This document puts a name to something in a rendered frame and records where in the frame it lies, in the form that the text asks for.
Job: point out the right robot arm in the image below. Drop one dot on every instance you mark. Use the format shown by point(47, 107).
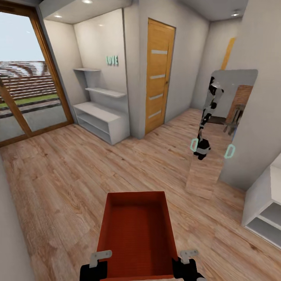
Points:
point(186, 268)

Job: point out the door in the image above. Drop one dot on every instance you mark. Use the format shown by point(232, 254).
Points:
point(32, 100)
point(228, 53)
point(159, 53)

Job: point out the storage box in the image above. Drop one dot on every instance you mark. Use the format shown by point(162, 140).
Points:
point(136, 227)

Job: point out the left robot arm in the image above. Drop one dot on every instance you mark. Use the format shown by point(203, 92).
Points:
point(95, 271)

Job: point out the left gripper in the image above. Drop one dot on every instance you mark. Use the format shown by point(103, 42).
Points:
point(100, 271)

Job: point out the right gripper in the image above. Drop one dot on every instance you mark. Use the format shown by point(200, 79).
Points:
point(180, 270)

